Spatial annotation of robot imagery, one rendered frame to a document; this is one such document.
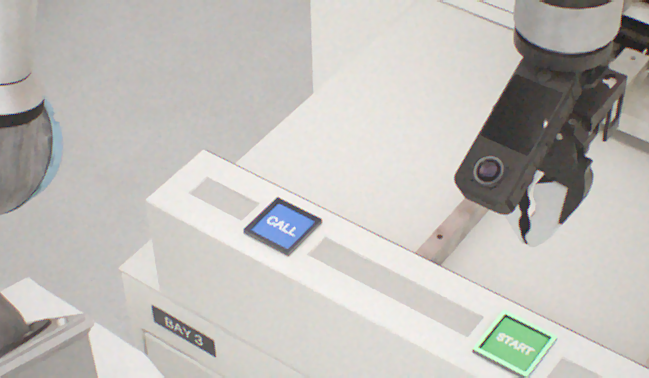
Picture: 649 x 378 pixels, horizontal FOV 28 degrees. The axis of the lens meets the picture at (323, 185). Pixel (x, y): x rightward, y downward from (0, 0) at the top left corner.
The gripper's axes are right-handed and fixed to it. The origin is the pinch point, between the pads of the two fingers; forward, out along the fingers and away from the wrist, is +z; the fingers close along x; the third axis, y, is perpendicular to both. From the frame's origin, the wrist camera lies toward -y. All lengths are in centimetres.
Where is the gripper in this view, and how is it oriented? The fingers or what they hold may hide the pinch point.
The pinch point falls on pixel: (525, 238)
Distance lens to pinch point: 106.2
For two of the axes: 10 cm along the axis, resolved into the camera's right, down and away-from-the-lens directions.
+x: -8.1, -3.9, 4.3
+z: 0.2, 7.2, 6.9
